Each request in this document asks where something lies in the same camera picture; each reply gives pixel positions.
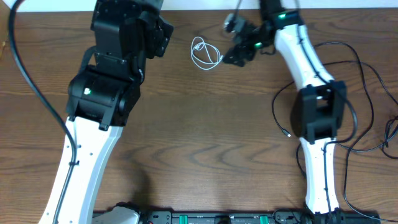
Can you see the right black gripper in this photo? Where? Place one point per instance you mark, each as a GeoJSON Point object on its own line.
{"type": "Point", "coordinates": [240, 45]}

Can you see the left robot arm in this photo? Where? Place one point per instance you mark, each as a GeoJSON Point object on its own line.
{"type": "Point", "coordinates": [100, 99]}

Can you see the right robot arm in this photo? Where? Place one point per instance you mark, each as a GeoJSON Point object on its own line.
{"type": "Point", "coordinates": [318, 109]}

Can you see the brown cardboard panel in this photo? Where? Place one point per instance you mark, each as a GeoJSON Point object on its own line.
{"type": "Point", "coordinates": [4, 13]}

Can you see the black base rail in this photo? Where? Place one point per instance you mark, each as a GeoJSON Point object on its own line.
{"type": "Point", "coordinates": [127, 212]}

